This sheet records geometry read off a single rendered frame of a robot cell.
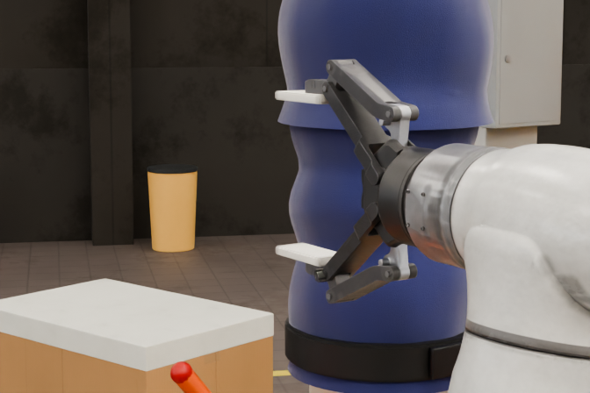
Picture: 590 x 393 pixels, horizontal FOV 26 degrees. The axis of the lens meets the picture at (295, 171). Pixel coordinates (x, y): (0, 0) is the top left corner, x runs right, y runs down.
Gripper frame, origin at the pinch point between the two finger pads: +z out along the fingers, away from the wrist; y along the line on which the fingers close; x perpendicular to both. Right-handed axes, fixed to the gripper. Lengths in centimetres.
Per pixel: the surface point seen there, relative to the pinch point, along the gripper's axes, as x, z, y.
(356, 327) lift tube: 17.1, 14.7, 19.2
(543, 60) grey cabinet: 138, 113, -3
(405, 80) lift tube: 20.9, 11.5, -7.0
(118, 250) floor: 329, 743, 157
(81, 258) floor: 294, 730, 158
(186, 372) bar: -0.4, 20.0, 22.6
